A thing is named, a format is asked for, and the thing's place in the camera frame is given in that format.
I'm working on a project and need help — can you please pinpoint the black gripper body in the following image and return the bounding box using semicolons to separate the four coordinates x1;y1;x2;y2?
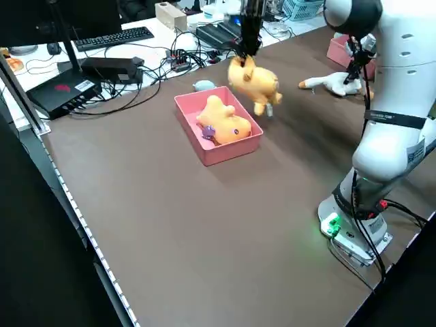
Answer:
239;0;267;16

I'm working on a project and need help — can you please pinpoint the yellow plush dinosaur doll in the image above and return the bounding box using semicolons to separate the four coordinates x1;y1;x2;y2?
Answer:
227;55;283;119

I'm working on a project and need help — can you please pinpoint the white goose plush doll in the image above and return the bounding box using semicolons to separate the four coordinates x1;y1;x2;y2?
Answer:
298;72;364;97

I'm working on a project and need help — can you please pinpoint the yellow plush doll purple bow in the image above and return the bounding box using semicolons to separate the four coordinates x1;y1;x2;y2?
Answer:
196;95;253;146

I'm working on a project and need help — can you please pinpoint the black flat electronics box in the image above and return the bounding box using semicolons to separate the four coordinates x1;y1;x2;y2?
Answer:
196;20;243;48

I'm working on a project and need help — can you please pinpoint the beige rectangular box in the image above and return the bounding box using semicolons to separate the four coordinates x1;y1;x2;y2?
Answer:
155;1;188;34

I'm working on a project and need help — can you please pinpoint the pink plastic box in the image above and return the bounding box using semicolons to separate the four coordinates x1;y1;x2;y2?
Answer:
326;36;375;80
174;86;264;167

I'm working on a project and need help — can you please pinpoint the black box red logo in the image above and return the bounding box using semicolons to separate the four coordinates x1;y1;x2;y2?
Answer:
26;66;104;121

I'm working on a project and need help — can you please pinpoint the clear round plate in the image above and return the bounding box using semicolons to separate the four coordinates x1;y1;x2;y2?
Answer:
267;20;294;38

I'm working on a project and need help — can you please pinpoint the light blue plastic basket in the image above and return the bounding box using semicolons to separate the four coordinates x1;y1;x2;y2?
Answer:
281;0;324;22

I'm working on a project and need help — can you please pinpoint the usb hub with plugs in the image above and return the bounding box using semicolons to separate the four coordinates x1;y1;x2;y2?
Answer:
165;48;192;72

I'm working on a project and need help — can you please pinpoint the black keyboard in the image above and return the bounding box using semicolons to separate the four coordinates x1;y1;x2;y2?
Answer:
73;26;155;52

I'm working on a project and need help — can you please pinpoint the black rectangular device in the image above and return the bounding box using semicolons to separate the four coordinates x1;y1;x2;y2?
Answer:
81;57;146;86

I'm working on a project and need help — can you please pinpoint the black monitor stand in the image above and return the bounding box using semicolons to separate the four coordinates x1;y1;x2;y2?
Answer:
50;0;86;74

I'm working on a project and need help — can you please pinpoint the black computer monitor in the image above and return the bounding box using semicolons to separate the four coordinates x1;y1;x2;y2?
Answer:
0;0;123;48

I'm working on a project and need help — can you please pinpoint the small orange object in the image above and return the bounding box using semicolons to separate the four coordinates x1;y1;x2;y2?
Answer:
0;47;25;72

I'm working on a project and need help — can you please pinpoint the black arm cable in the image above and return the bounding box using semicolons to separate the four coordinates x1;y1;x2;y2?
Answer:
343;33;388;285

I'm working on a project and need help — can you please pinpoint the aluminium frame post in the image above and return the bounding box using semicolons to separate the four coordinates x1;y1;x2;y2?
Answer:
0;54;52;137

